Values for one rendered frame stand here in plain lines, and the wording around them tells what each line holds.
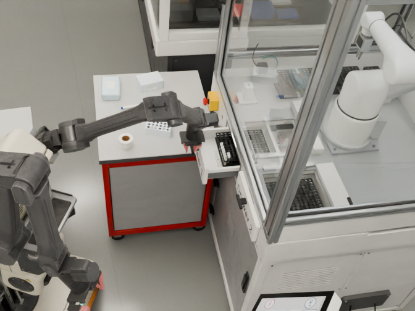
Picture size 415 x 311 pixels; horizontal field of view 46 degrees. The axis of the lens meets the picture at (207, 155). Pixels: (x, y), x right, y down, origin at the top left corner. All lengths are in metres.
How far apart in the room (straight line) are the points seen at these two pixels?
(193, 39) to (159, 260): 1.26
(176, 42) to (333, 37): 1.64
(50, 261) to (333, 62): 0.93
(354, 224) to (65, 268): 1.07
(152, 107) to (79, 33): 2.95
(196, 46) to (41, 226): 1.74
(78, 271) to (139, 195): 1.16
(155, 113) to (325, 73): 0.54
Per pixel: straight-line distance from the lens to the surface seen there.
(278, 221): 1.78
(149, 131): 2.44
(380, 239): 2.15
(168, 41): 2.80
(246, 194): 2.04
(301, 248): 2.00
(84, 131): 1.71
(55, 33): 4.47
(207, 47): 2.86
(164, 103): 1.57
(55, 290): 2.54
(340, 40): 1.25
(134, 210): 2.71
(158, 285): 2.83
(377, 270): 2.45
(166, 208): 2.73
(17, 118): 2.60
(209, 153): 2.28
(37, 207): 1.28
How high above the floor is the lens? 2.52
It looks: 48 degrees down
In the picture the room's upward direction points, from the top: 8 degrees clockwise
